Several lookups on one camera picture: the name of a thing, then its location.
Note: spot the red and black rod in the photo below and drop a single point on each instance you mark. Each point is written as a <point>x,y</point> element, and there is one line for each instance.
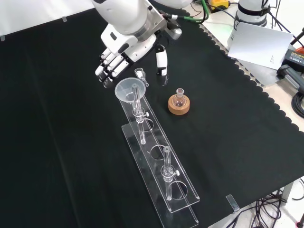
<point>298,36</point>

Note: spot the clear plastic funnel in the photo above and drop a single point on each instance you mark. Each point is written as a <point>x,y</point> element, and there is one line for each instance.
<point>123,89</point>

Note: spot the grey table leg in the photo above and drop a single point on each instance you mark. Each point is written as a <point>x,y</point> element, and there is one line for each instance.
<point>288,192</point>

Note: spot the black table cloth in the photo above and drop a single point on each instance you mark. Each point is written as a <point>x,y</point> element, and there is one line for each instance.
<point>71,118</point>

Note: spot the small glass weighing funnel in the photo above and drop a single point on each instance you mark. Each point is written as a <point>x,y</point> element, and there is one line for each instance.
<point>139,73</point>

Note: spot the clear tape strip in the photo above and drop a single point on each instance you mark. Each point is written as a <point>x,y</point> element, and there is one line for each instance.
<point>232,202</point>
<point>2,38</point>
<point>64,19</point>

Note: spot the yellow stop button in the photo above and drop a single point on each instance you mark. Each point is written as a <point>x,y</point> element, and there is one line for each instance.
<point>219,3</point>

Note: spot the white card board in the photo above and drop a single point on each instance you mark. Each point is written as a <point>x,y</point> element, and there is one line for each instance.
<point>259,45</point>

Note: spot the clear acrylic funnel stand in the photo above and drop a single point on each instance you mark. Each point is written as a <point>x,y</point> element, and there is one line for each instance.
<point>155,138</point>

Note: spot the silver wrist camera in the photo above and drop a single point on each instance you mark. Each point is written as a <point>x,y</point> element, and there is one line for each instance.
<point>175,32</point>

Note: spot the grey metal base plate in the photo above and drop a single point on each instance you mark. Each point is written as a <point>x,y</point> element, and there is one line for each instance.
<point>263,76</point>

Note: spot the small glass round-bottom flask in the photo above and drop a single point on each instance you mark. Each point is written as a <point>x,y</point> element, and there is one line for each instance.
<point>179,101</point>

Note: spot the black and orange power unit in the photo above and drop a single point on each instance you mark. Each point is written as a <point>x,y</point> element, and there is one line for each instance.
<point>295,58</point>

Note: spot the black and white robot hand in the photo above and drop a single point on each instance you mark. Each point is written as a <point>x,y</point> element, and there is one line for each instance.
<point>133,47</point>

